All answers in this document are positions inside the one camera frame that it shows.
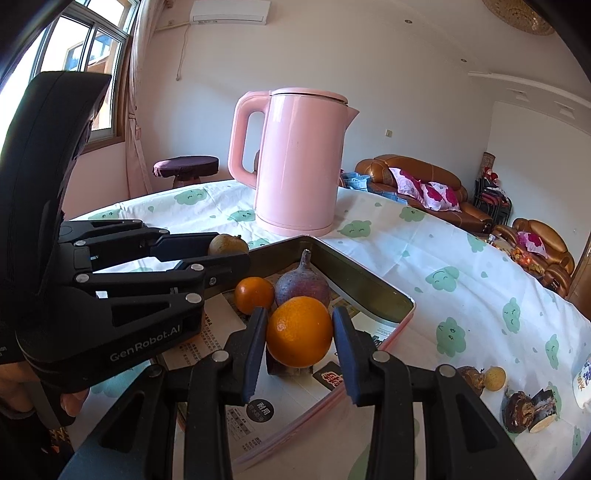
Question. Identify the pink metal tray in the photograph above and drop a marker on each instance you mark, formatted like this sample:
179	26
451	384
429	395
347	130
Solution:
369	286

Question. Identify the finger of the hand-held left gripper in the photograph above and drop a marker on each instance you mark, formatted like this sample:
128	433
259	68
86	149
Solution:
217	270
184	244

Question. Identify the small yellow fruit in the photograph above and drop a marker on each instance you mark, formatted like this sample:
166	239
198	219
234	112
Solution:
495	378

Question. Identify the brown leather armchair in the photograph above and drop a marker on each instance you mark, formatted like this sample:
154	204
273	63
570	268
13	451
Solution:
554	244

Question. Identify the person's left hand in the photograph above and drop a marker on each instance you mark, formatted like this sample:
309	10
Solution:
11	385

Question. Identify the purple round fruit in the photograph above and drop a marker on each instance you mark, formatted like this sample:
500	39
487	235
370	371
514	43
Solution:
302	286

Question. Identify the pink electric kettle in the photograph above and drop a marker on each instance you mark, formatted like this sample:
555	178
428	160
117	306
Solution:
300	161

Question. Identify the brown leather sofa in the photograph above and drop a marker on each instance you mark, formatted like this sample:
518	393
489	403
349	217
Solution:
376	165

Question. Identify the woven ceiling lamp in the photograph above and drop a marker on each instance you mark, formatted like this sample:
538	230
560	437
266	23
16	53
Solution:
517	14

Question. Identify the white printed mug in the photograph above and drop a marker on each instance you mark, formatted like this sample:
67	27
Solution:
584	381

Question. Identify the stack of dark chairs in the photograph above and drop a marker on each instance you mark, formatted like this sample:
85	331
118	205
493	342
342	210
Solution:
491	203

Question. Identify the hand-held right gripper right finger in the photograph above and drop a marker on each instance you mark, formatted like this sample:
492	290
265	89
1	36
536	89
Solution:
344	355

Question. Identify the tall patterned vase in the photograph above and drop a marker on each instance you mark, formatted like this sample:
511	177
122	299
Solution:
488	164

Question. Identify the cut dark fruit piece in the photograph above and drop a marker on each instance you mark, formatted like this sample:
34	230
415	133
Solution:
545	408

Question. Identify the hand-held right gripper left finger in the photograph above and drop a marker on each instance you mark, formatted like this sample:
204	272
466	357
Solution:
256	350

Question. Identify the white floral cushion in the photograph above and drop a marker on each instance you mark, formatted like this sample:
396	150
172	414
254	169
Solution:
406	184
533	243
438	196

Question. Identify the pink curtain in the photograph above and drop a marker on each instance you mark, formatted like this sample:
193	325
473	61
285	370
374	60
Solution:
138	138

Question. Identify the white cloud print tablecloth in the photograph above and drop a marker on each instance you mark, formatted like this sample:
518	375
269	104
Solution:
461	277

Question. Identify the large orange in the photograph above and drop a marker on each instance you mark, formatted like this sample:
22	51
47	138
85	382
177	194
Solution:
298	332

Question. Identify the stool with purple cover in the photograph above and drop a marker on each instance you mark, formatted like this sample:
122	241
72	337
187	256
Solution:
184	166

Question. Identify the blue checked cloth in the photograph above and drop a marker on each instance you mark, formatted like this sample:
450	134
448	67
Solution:
356	181

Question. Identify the dark wrinkled fruit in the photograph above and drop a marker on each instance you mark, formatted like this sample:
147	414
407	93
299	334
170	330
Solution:
517	410

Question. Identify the small tangerine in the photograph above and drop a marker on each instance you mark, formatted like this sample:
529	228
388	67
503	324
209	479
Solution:
251	295

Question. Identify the window with metal frame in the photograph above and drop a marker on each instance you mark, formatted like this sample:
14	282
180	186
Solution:
99	50

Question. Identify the brown wooden door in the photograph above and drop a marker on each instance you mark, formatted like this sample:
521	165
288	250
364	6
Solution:
582	286

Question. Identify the brown wrinkled fruit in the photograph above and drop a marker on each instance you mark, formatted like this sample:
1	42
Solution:
472	378

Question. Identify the olive brown round fruit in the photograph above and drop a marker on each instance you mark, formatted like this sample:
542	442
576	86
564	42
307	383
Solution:
226	244

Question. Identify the white wall air conditioner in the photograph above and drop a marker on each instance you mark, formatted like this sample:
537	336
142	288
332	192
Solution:
231	11

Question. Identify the cluttered coffee table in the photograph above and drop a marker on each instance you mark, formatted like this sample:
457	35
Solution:
508	249

